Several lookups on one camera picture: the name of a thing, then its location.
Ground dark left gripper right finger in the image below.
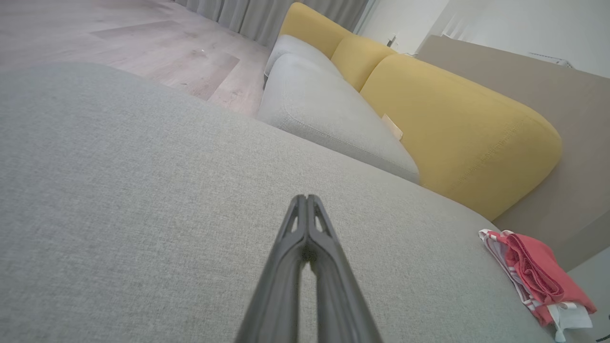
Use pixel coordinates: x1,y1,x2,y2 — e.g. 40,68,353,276
305,194,384,343

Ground red shorts with white stripe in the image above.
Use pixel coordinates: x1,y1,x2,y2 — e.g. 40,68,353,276
505,232,597,315

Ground taupe panel behind sofa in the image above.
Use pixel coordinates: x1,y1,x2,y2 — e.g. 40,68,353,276
415,34,610,272

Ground yellow sofa back cushion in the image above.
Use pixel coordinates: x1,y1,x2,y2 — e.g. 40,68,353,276
360,53,563,221
279,2,353,60
330,34,398,92

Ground grey pleated curtain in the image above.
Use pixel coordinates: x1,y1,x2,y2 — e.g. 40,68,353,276
174,0,370,48

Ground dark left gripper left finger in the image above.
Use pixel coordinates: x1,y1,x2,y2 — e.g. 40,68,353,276
236,194,308,343

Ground white grille device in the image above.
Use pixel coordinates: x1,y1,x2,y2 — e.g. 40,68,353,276
528,51,575,69

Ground red jersey with white sleeves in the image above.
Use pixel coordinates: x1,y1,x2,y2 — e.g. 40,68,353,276
479,229,594,342

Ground grey sofa seat cushion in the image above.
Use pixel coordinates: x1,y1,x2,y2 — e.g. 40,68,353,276
264,34,344,91
257,52,421,184

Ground beige sofa label tag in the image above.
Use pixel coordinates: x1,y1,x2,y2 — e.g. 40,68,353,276
381,113,404,141

